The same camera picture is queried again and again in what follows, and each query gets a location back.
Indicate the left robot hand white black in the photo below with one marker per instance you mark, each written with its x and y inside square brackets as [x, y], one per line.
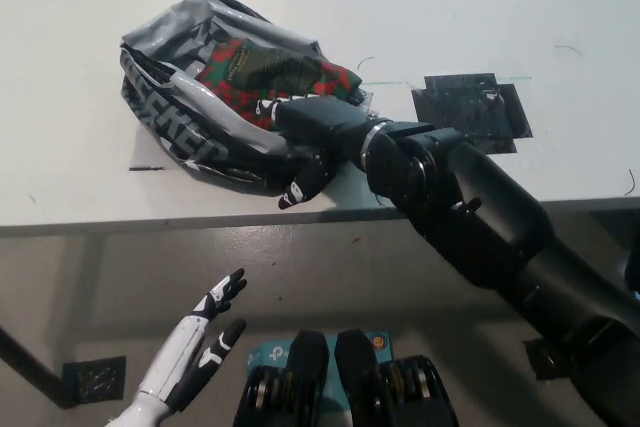
[175, 362]

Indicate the black tape patch on table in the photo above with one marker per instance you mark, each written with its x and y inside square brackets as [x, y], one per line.
[450, 102]

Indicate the teal router box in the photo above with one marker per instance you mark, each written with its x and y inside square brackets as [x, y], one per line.
[262, 354]

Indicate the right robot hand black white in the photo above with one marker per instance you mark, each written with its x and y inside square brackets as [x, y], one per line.
[320, 119]

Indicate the thin black tape strip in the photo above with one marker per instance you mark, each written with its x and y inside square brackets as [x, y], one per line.
[145, 168]

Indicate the black table leg bar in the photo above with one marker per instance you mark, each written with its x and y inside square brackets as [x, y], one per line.
[30, 359]

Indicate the left black robot body block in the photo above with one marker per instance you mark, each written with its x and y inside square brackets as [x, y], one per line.
[307, 367]

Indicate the black robot body block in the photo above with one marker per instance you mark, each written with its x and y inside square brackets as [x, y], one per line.
[307, 367]
[357, 372]

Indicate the right black robot body block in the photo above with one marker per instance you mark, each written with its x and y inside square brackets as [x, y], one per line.
[357, 372]

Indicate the red green coffee bean bag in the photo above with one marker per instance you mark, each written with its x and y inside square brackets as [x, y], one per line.
[240, 67]

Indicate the black grey plastic bag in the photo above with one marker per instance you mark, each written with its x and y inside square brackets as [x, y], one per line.
[160, 112]

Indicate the black floor tape patch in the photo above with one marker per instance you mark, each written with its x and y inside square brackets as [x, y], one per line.
[95, 379]
[542, 362]

